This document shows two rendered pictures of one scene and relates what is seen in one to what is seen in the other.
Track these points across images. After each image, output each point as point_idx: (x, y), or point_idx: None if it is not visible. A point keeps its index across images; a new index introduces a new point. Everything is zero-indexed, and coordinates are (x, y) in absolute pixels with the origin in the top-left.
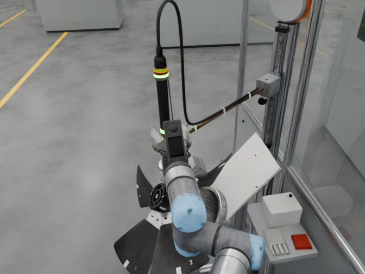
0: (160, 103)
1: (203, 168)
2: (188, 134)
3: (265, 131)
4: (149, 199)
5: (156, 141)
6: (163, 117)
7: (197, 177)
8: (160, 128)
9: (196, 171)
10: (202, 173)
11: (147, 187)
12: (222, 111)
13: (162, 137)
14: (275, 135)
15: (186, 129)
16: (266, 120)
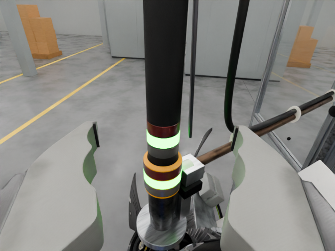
0: (150, 20)
1: (220, 194)
2: (312, 203)
3: (312, 157)
4: (130, 244)
5: (7, 241)
6: (159, 86)
7: (209, 204)
8: (146, 126)
9: (210, 196)
10: (218, 201)
11: (137, 210)
12: (293, 115)
13: (85, 203)
14: (332, 165)
15: (273, 153)
16: (320, 142)
